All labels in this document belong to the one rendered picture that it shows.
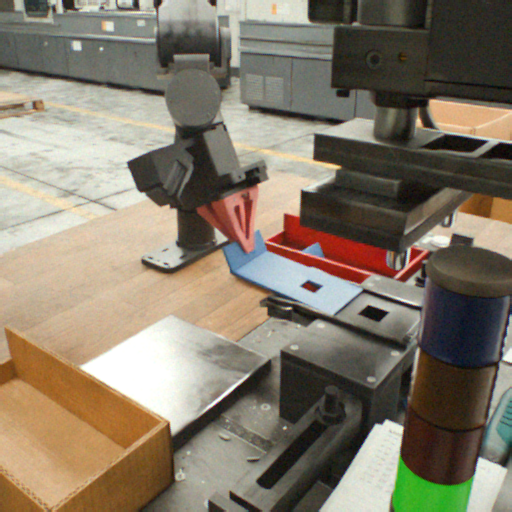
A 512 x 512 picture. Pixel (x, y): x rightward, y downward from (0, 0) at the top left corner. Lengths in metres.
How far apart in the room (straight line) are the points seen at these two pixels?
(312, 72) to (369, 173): 5.56
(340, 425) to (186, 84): 0.35
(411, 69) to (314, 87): 5.59
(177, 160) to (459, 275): 0.43
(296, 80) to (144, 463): 5.80
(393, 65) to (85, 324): 0.51
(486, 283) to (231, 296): 0.60
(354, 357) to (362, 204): 0.15
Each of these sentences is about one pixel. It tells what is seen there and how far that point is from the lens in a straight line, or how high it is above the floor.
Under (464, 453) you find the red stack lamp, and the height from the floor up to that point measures 1.11.
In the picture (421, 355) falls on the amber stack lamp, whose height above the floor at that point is 1.15.
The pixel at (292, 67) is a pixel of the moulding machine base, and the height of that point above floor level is 0.54.
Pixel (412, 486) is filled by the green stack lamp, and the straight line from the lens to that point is 0.32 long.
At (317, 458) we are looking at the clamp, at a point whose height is 0.97.
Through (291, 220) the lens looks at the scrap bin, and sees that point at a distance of 0.95.
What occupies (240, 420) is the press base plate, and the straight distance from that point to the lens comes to 0.61.
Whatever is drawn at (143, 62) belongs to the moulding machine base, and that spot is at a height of 0.41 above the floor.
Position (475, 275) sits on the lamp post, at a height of 1.20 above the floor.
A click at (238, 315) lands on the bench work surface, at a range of 0.77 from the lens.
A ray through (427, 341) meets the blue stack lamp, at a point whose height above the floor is 1.16.
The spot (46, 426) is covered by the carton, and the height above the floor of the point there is 0.90.
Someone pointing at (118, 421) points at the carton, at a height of 0.94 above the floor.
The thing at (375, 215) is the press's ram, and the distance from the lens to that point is 0.48.
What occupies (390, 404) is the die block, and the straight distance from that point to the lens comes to 0.58.
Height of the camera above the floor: 1.30
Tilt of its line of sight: 25 degrees down
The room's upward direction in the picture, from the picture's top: straight up
